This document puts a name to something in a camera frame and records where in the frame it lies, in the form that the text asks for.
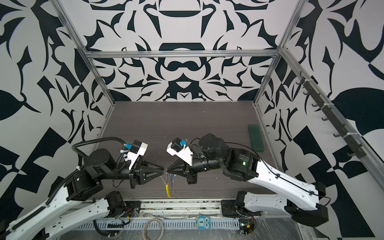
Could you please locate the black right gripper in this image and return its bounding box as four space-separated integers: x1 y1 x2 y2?
167 152 228 183

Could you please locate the yellow key tag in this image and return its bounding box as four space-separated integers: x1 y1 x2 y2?
166 184 171 198

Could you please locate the metal keyring with keys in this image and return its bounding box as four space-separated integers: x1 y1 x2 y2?
166 172 175 195

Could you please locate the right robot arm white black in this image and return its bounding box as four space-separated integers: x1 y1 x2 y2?
166 134 329 227

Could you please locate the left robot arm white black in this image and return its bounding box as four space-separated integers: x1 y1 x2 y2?
1 149 164 240

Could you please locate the blue monster sticker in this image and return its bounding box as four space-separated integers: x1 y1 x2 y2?
196 216 211 230

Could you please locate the white tape roll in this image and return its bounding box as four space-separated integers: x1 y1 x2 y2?
142 218 165 240

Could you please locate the green rectangular plastic case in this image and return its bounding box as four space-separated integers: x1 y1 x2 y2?
248 125 265 153

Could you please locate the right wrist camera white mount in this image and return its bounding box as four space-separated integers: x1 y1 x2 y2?
167 138 194 166

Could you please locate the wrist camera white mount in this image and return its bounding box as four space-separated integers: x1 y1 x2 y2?
167 138 194 166
120 140 148 170

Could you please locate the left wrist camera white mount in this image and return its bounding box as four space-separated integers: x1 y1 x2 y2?
120 140 148 170

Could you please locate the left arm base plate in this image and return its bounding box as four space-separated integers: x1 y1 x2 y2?
109 200 142 218

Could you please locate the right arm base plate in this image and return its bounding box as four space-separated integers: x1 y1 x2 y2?
221 200 245 218

